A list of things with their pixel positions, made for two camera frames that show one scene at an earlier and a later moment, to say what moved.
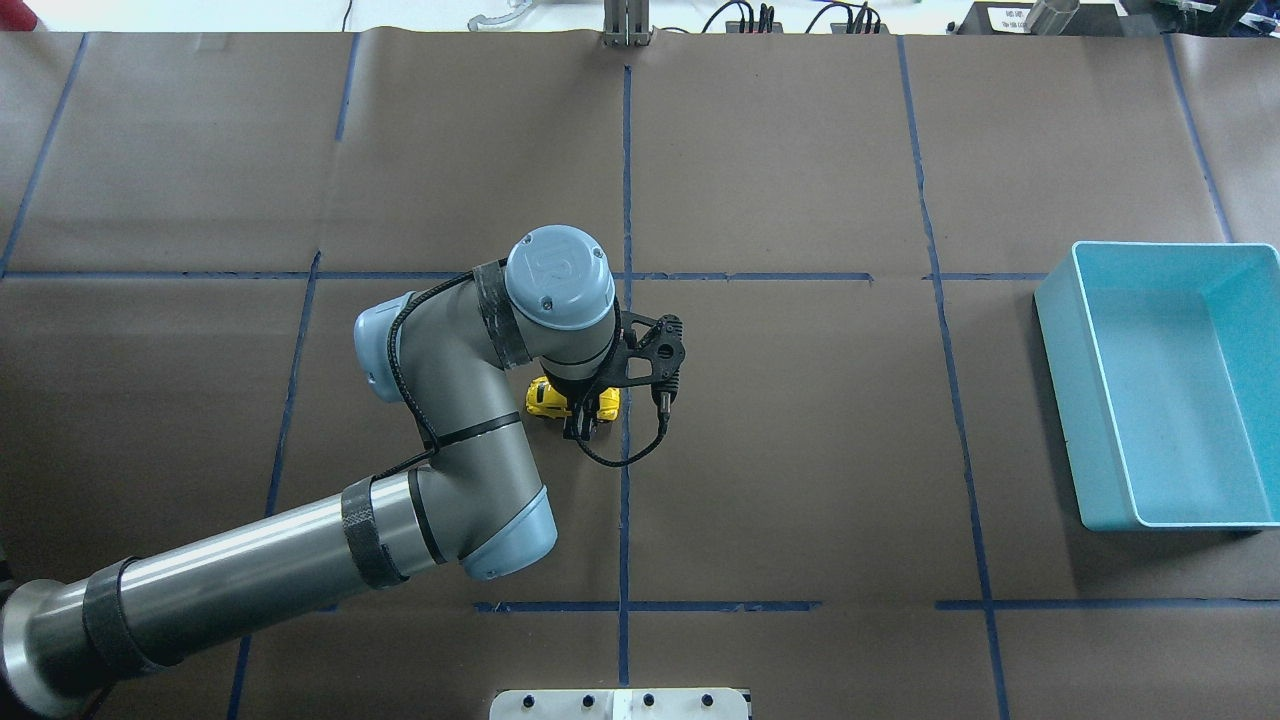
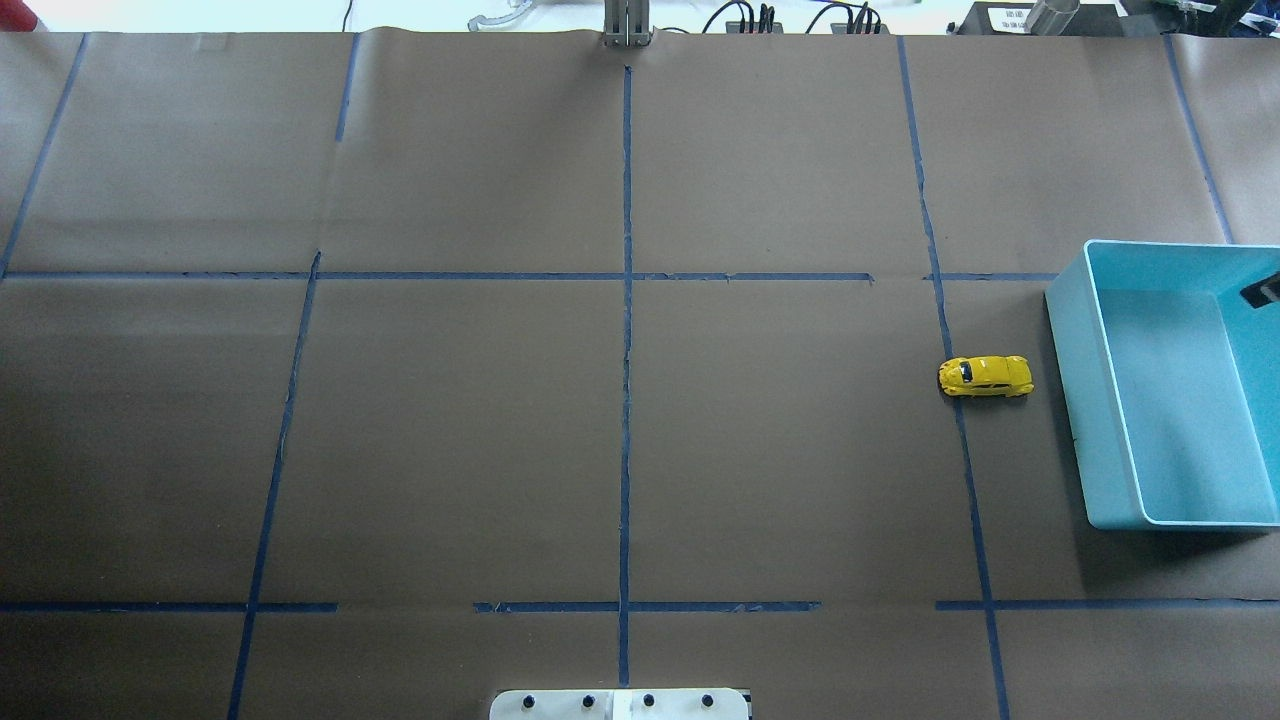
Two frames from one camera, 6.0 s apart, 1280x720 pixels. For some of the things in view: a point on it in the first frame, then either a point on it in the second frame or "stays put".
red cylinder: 16,15 stays put
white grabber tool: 481,19 stays put
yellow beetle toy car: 546,401 to 1002,376
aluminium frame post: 626,23 stays put
